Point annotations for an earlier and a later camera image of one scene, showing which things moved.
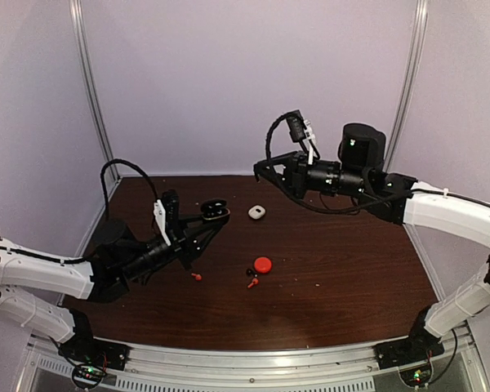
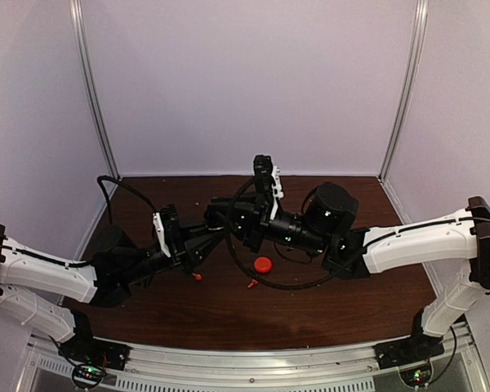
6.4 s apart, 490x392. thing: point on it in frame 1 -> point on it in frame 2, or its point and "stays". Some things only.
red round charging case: [263, 265] stays
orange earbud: [255, 282] stays
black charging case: [215, 211] stays
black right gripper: [296, 186] -> [244, 213]
